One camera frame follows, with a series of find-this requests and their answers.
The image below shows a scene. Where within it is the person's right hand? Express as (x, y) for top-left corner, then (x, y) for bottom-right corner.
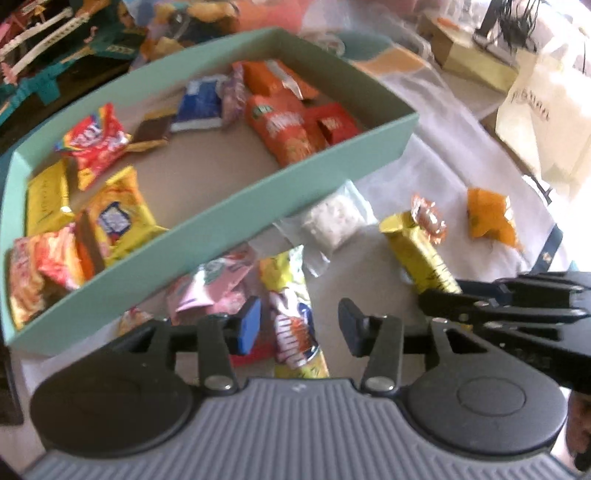
(566, 391), (591, 472)

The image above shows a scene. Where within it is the yellow XianWei biscuit packet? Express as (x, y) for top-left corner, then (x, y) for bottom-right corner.
(84, 165), (167, 267)

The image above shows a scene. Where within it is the white paper bag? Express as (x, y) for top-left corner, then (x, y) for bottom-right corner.
(495, 51), (590, 198)

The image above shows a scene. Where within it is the red Skittles candy packet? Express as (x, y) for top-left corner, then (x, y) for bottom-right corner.
(54, 102), (131, 191)

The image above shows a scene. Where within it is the yellow green long snack packet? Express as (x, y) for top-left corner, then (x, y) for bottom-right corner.
(259, 245), (329, 379)

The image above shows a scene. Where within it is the pink white snack wrapper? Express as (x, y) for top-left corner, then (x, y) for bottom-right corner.
(165, 244), (256, 325)

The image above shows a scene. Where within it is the black smartphone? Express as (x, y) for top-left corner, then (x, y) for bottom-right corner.
(0, 343), (24, 426)

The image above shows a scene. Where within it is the yellow small candy bar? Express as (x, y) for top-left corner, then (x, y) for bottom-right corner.
(379, 211), (463, 294)

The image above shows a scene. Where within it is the clear rice cracker packet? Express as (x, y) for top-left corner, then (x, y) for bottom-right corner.
(273, 180), (378, 277)

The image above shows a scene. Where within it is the orange red chips packet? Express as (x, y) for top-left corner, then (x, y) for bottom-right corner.
(245, 90), (318, 168)

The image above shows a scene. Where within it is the Paw Patrol snack bag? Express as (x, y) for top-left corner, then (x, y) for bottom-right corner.
(117, 1), (312, 63)

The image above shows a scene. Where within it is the gold foil snack packet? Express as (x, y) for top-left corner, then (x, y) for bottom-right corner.
(26, 160), (74, 236)

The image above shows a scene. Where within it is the red square snack packet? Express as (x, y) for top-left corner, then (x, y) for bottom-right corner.
(304, 102), (362, 149)

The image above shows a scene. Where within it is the orange white striped snack bar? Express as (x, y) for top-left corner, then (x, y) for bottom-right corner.
(242, 59), (320, 101)

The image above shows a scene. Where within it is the brown gold chocolate packet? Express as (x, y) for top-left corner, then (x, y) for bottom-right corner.
(126, 109), (176, 153)

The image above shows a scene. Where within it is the orange yellow candy packet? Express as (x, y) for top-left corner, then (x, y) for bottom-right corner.
(467, 188), (521, 250)

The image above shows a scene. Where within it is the teal cardboard box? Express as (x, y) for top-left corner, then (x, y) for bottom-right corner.
(1, 29), (419, 356)

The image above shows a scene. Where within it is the purple Kuromi candy packet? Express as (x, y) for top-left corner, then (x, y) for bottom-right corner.
(221, 62), (246, 128)

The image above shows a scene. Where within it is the orange round jelly cup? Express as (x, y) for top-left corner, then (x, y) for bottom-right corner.
(410, 194), (448, 245)

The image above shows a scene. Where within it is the blue white candy packet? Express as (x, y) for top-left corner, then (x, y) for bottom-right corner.
(170, 74), (228, 133)

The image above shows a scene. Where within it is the orange red noodle snack packet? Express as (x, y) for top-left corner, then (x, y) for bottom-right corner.
(9, 222), (86, 330)

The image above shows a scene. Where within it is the teal toy race track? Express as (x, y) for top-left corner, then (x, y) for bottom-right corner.
(0, 0), (139, 126)

